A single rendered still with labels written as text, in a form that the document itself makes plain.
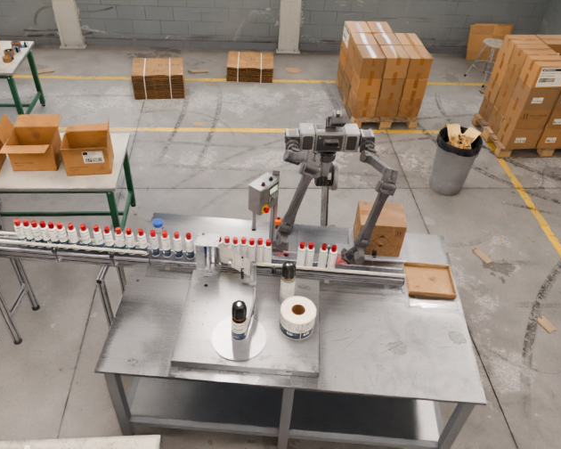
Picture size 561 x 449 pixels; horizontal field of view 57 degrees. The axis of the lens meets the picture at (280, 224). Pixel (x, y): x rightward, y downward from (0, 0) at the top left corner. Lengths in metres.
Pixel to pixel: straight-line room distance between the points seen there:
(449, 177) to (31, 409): 4.21
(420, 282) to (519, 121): 3.27
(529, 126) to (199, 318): 4.55
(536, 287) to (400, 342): 2.17
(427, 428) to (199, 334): 1.58
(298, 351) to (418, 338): 0.73
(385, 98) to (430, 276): 3.32
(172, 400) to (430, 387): 1.61
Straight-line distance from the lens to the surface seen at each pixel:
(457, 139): 5.49
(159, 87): 6.97
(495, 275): 5.03
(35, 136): 4.72
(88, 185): 4.31
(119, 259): 3.52
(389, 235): 3.47
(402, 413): 3.65
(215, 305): 3.15
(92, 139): 4.54
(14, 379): 4.21
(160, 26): 8.37
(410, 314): 3.32
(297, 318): 2.92
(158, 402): 3.59
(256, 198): 3.03
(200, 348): 2.97
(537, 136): 6.63
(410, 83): 6.46
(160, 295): 3.30
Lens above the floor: 3.31
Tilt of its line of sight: 42 degrees down
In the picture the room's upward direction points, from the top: 4 degrees clockwise
